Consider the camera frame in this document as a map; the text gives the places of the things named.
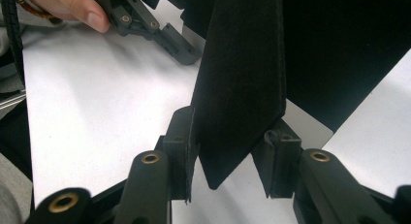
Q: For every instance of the white table sheet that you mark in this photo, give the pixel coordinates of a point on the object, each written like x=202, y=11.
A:
x=97, y=104

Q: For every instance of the aluminium floor rail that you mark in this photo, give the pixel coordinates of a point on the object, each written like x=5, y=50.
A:
x=11, y=100

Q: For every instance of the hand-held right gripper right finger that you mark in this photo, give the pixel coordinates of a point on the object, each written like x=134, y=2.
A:
x=281, y=166

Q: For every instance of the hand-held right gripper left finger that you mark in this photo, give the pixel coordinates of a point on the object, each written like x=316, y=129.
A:
x=181, y=153

